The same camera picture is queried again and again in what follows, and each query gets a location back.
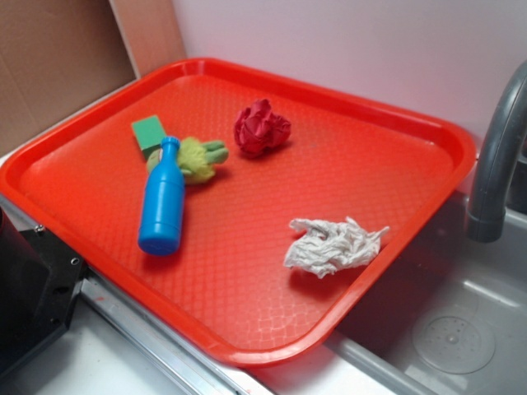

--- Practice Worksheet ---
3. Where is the blue plastic toy bottle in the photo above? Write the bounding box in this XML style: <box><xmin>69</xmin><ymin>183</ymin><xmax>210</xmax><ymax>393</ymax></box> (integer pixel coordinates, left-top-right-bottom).
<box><xmin>138</xmin><ymin>137</ymin><xmax>185</xmax><ymax>256</ymax></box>

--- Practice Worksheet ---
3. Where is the red plastic tray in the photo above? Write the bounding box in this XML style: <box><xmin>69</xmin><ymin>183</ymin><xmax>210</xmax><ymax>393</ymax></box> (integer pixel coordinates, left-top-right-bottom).
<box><xmin>1</xmin><ymin>59</ymin><xmax>476</xmax><ymax>367</ymax></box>

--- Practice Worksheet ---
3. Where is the crumpled white paper towel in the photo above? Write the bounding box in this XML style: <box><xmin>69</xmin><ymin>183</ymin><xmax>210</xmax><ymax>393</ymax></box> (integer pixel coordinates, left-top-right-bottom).
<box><xmin>283</xmin><ymin>216</ymin><xmax>390</xmax><ymax>279</ymax></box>

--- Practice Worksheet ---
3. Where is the green plush lettuce toy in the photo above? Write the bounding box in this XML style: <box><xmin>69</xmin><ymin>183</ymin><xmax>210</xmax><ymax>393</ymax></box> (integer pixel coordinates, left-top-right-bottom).
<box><xmin>146</xmin><ymin>137</ymin><xmax>230</xmax><ymax>187</ymax></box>

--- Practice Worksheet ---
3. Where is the green block with yellow base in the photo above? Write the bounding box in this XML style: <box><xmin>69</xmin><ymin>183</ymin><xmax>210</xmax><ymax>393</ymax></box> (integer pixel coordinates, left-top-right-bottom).
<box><xmin>132</xmin><ymin>115</ymin><xmax>166</xmax><ymax>160</ymax></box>

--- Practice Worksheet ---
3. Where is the grey toy faucet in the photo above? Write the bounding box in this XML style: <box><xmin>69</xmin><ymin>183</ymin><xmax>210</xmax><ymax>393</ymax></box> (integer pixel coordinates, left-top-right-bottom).
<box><xmin>464</xmin><ymin>63</ymin><xmax>526</xmax><ymax>243</ymax></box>

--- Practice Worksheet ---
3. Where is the grey plastic toy sink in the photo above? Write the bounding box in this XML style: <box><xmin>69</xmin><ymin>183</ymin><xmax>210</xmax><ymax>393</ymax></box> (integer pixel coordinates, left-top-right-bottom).
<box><xmin>329</xmin><ymin>156</ymin><xmax>527</xmax><ymax>395</ymax></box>

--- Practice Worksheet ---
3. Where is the brown cardboard panel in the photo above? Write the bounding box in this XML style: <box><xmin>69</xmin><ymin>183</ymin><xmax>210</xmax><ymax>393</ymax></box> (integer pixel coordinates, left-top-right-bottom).
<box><xmin>1</xmin><ymin>1</ymin><xmax>186</xmax><ymax>155</ymax></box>

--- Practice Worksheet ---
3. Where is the silver metal rail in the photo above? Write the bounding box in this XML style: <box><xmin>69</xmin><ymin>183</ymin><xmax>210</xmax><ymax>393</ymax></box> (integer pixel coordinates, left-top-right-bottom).
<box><xmin>0</xmin><ymin>193</ymin><xmax>256</xmax><ymax>395</ymax></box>

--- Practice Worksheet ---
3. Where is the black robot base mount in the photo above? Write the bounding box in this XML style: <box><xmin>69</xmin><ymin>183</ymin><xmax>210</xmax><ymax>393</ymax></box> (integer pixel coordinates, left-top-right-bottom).
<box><xmin>1</xmin><ymin>211</ymin><xmax>86</xmax><ymax>379</ymax></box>

